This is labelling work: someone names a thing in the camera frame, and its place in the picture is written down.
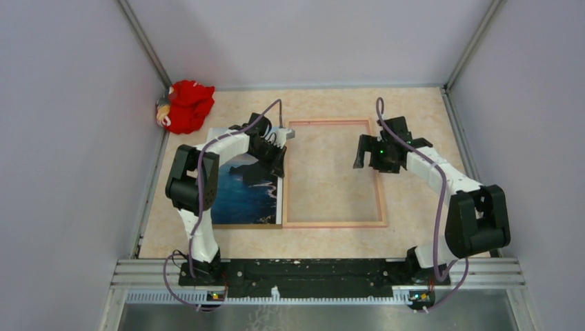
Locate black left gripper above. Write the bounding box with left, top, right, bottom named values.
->
left=249, top=141, right=287, bottom=179

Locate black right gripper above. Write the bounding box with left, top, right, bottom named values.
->
left=353, top=134, right=399, bottom=174

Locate seascape photo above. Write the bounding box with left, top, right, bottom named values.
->
left=211, top=154, right=283, bottom=230

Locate pink wooden picture frame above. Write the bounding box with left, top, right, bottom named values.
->
left=281, top=118, right=388, bottom=228

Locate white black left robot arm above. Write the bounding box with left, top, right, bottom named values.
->
left=165, top=113, right=295, bottom=285

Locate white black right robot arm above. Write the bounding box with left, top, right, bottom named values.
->
left=353, top=117, right=511, bottom=284

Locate red crumpled cloth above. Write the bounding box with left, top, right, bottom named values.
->
left=155, top=80, right=215, bottom=134

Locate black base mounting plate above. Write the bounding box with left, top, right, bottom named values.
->
left=178, top=259, right=440, bottom=299

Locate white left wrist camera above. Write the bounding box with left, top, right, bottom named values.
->
left=275, top=128, right=295, bottom=146

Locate aluminium front rail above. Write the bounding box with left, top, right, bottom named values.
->
left=100, top=257, right=543, bottom=330

